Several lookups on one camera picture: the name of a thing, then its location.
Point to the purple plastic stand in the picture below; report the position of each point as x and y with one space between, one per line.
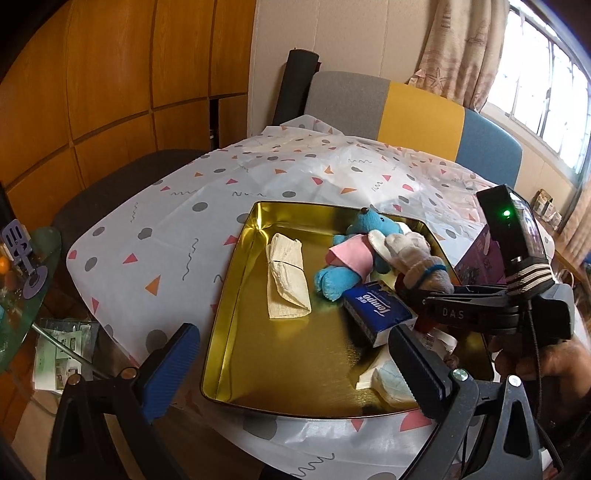
21 258

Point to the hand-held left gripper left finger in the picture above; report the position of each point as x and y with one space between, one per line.
168 369

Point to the blue tissue packet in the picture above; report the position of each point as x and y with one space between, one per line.
378 309

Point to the window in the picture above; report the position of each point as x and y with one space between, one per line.
554 83

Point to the person's right hand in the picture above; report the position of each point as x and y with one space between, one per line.
554 364

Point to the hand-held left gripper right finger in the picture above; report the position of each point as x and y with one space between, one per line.
415 364

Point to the green paper packets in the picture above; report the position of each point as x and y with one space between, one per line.
60 355

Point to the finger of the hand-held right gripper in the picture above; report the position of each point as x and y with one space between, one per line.
480 290
466 313

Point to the blue plush mouse toy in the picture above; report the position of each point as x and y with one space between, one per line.
337 281

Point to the grey yellow blue chair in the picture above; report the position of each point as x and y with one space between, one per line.
415 110

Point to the glass side table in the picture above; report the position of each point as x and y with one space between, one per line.
14 332

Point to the dark upholstered chair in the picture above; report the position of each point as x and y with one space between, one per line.
115 180

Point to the white cloth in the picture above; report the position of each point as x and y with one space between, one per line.
286 281

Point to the wooden wardrobe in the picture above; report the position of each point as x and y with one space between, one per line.
115 69

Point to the gold metal tin tray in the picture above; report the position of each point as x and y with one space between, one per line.
258 350

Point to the purple cardboard box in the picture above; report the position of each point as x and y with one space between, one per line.
480 258

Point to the black rolled mat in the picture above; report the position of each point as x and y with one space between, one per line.
295 83

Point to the white patterned tablecloth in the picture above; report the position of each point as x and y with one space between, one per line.
184 221

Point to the grey white sock bundle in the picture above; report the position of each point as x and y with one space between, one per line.
415 258

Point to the beige patterned curtain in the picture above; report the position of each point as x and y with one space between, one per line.
461 46
577 217

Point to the white wet wipes packet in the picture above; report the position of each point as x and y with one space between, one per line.
388 383

